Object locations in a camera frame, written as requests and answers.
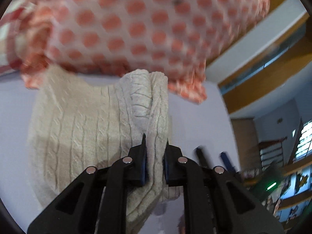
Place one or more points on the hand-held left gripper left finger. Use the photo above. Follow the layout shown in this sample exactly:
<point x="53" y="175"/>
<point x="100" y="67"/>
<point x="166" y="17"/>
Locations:
<point x="143" y="168"/>

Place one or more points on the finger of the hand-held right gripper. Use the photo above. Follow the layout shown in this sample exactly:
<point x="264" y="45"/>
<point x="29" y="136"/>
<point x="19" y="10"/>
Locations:
<point x="226" y="162"/>
<point x="202" y="157"/>

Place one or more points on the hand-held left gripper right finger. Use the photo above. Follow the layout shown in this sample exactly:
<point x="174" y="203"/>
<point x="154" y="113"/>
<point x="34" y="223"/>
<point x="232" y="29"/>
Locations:
<point x="166" y="168"/>

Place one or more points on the wooden door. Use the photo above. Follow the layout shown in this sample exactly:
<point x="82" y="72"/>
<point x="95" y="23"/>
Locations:
<point x="246" y="146"/>

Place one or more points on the window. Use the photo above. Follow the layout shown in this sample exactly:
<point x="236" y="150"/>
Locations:
<point x="304" y="141"/>

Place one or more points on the red dotted white garment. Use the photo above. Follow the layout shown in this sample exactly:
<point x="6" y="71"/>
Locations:
<point x="136" y="26"/>

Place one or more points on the wooden wall shelf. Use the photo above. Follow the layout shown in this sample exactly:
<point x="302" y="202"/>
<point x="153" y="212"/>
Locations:
<point x="290" y="199"/>

